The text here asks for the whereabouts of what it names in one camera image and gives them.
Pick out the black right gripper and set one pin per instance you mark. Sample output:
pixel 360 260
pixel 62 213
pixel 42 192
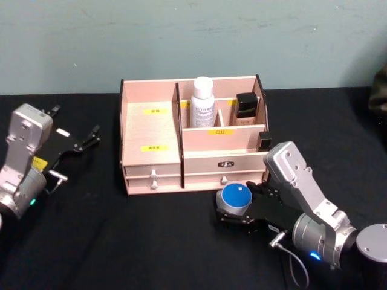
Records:
pixel 272 211

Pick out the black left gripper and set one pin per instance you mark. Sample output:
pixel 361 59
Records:
pixel 59 145

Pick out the silver jar with blue lid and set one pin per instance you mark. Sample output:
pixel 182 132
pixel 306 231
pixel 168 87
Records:
pixel 236 196

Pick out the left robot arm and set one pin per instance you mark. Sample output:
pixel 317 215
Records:
pixel 22 145

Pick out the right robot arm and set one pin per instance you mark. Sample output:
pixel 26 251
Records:
pixel 305 193

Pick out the wide wooden drawer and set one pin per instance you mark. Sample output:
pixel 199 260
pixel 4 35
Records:
pixel 205 179

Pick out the pale wooden desk organizer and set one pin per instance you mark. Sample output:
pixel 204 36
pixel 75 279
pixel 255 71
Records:
pixel 151 136

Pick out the narrow wooden drawer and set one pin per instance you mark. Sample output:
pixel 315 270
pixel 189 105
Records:
pixel 142 183
pixel 142 171

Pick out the black capped foundation bottle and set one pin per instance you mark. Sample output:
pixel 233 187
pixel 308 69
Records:
pixel 246 110

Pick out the white plastic bottle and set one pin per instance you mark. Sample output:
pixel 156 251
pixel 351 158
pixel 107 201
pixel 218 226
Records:
pixel 202 108

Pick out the black table cloth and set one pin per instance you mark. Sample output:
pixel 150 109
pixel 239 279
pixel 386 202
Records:
pixel 127 241

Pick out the camouflage fabric object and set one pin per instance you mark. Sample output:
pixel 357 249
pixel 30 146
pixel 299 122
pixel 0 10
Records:
pixel 379 90

